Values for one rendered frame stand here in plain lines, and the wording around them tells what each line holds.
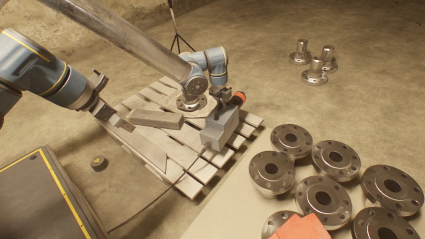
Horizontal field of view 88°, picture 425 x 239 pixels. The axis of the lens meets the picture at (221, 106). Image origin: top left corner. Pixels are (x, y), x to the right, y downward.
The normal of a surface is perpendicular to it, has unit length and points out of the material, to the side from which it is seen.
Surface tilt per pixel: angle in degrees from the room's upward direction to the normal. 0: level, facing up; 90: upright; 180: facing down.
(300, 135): 0
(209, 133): 0
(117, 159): 0
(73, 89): 89
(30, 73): 96
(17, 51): 65
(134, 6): 90
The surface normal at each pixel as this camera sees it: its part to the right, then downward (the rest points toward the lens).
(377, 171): -0.09, -0.76
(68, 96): 0.58, 0.59
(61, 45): 0.77, 0.36
